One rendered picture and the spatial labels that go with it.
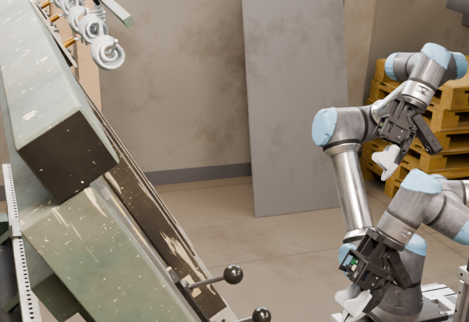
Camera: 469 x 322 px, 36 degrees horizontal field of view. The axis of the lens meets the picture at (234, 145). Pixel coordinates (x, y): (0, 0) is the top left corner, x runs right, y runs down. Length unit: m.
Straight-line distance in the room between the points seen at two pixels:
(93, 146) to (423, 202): 0.80
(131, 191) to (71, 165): 1.03
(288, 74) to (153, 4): 1.10
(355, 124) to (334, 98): 3.33
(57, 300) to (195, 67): 4.52
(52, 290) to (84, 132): 0.27
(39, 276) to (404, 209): 0.77
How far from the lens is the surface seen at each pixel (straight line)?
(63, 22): 4.92
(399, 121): 1.86
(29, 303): 2.28
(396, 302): 2.32
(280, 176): 5.37
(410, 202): 1.55
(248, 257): 4.75
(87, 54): 4.91
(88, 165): 0.98
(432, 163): 5.61
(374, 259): 1.57
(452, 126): 5.56
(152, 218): 2.05
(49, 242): 1.02
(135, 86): 5.44
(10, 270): 3.09
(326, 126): 2.23
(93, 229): 1.02
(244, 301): 4.28
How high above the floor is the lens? 2.21
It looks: 19 degrees down
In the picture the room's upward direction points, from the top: 5 degrees clockwise
